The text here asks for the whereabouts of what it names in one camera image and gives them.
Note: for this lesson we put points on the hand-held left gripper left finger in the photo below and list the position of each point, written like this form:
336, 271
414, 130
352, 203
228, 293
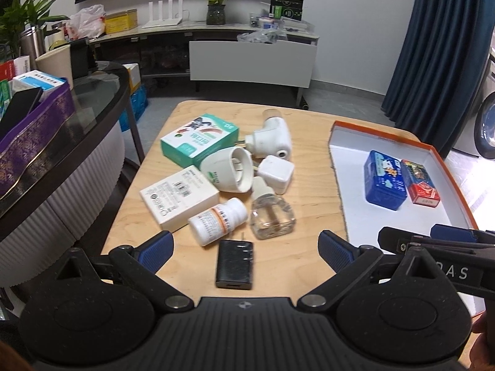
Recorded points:
156, 250

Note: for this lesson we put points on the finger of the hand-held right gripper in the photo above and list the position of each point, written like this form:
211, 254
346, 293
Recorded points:
450, 232
390, 237

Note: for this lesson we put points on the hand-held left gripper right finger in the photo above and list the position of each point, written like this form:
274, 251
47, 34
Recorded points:
335, 250

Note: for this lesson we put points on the orange-rimmed white box lid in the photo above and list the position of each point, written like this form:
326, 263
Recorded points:
402, 154

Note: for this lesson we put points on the white mosquito repellent heater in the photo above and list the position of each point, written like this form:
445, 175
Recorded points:
270, 136

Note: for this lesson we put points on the blue tin box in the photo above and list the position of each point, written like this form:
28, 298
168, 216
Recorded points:
386, 181

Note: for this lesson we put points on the red card box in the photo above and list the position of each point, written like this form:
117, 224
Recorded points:
419, 183

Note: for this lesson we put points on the white flat box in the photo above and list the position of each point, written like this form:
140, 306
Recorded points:
180, 197

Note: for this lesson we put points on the white pill bottle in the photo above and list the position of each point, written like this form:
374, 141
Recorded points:
218, 220

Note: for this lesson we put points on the clear liquid refill bottle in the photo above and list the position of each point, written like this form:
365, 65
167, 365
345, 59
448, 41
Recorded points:
270, 214

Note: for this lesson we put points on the black plug charger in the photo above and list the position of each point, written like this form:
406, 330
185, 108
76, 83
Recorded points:
234, 264

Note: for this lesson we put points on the white cube charger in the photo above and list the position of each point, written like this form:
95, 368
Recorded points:
276, 174

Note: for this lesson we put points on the white oval plug-in device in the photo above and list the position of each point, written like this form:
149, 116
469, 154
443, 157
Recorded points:
230, 170

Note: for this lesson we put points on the green printed carton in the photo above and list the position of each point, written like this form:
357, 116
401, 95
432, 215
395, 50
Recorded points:
199, 139

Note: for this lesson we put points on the white washing machine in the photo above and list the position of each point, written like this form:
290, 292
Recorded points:
477, 112

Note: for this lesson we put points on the purple patterned box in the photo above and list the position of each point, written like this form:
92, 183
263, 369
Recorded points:
34, 139

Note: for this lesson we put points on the white orange carton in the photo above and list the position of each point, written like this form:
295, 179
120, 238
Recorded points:
132, 75

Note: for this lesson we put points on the dark blue curtain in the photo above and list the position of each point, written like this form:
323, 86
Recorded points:
433, 54

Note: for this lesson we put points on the black flat device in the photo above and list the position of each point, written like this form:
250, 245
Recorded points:
21, 110

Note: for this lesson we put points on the blue white tissue box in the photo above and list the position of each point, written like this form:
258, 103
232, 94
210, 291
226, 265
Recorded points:
40, 81

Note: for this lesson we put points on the black stand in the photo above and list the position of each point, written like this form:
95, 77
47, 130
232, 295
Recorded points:
82, 58

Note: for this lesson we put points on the beige paper cup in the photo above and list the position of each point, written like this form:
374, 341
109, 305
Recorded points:
54, 65

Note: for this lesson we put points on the white television cabinet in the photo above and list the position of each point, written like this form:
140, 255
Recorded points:
247, 58

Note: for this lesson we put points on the clear plastic bags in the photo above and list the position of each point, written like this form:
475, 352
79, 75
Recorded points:
261, 37

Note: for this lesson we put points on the red white box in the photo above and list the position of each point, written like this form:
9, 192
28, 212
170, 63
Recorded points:
17, 67

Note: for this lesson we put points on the yellow box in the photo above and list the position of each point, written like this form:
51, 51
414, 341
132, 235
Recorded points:
120, 21

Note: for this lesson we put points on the white router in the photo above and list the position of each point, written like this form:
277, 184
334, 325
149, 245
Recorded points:
162, 17

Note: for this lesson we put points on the steel thermos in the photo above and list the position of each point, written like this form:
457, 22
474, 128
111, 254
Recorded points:
33, 46

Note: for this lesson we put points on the white plastic bag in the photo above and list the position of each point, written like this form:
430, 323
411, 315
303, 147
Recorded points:
87, 21

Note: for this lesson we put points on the black green display box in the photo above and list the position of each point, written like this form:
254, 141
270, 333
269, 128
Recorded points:
287, 7

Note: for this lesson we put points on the green leafy plant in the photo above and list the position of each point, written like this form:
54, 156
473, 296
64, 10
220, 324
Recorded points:
23, 15

